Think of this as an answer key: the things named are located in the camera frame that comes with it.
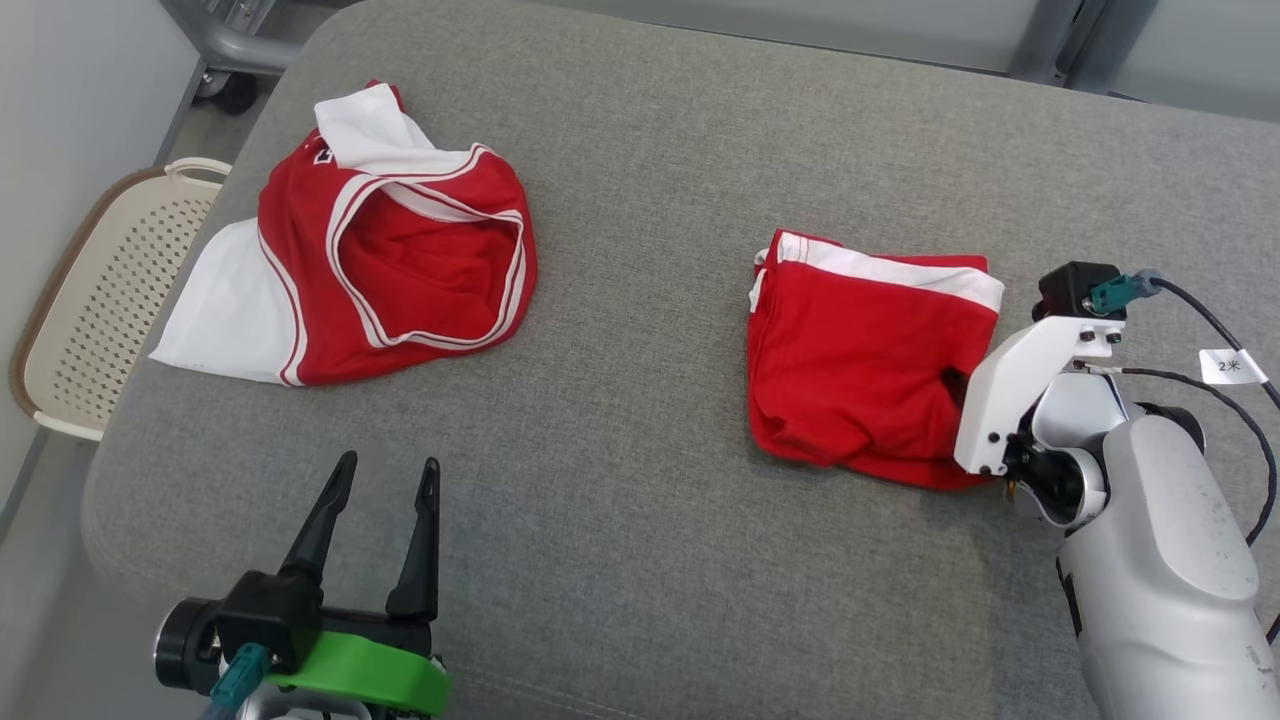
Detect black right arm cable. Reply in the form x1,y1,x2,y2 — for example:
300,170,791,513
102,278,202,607
1085,275,1280,641

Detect grey partition post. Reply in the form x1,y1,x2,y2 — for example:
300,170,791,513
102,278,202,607
1005,0,1121,91

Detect cream perforated laundry basket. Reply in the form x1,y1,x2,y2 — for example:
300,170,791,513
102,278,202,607
10,157,233,442

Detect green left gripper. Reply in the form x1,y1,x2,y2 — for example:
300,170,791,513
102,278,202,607
262,450,453,717

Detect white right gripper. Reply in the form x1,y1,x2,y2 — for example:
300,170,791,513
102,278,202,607
953,315,1126,478

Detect black cart wheel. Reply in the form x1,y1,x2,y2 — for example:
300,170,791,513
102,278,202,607
195,70,259,116

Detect teal cable connector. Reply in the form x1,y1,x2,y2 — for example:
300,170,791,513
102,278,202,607
208,642,273,713
1090,268,1163,317

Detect small white cable tag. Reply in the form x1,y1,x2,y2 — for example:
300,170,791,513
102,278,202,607
1198,347,1269,387

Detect grey metal cart frame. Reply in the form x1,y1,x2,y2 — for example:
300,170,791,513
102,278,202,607
160,0,351,116

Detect red jersey white sleeves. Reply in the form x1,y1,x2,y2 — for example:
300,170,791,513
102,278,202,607
148,82,539,388

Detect red shorts white waistband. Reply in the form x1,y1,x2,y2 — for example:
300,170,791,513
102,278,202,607
746,229,1006,493

